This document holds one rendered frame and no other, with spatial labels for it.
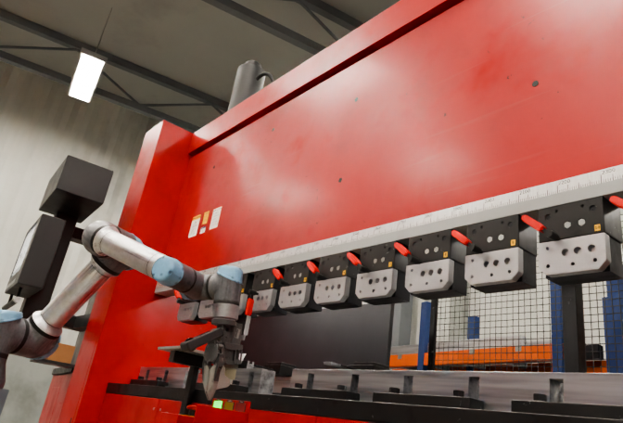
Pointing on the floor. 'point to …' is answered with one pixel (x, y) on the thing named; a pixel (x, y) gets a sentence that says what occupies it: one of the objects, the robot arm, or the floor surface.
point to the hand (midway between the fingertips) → (208, 394)
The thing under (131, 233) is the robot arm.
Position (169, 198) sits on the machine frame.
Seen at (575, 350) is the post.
